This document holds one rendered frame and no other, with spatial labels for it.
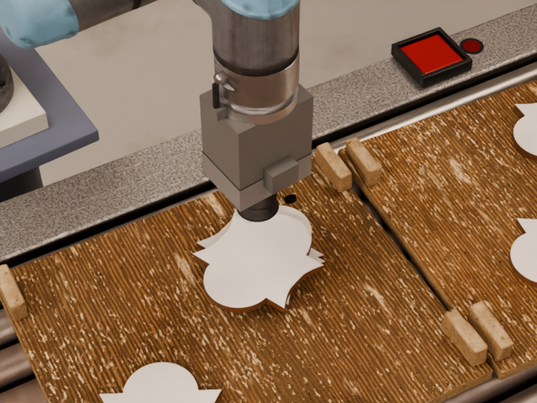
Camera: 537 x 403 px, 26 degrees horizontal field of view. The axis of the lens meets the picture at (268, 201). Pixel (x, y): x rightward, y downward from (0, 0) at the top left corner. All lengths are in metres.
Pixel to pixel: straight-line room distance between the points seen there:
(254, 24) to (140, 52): 2.01
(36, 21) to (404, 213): 0.53
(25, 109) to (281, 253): 0.44
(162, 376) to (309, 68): 1.80
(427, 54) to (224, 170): 0.51
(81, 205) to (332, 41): 1.69
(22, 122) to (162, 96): 1.35
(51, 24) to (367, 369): 0.47
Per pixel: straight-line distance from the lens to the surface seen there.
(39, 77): 1.60
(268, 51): 0.98
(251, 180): 1.08
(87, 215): 1.35
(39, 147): 1.50
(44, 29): 0.97
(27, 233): 1.35
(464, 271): 1.28
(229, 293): 1.20
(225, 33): 0.97
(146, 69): 2.91
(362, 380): 1.18
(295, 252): 1.24
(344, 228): 1.30
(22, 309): 1.23
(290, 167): 1.08
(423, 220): 1.32
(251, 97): 1.01
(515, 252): 1.29
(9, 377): 1.24
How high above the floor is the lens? 1.92
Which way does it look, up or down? 48 degrees down
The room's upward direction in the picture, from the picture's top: straight up
